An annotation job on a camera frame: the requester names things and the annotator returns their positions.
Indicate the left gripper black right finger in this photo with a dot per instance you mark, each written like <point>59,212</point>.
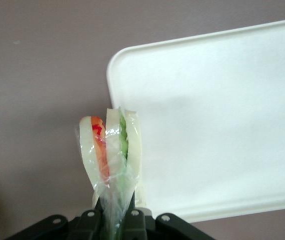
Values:
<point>142,227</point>

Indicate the plastic-wrapped white bread sandwich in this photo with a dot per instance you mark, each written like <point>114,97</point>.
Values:
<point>112,150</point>

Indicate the cream plastic tray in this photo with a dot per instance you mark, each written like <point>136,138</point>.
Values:
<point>220,120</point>

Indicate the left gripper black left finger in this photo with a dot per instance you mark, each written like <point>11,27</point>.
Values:
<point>82,227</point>

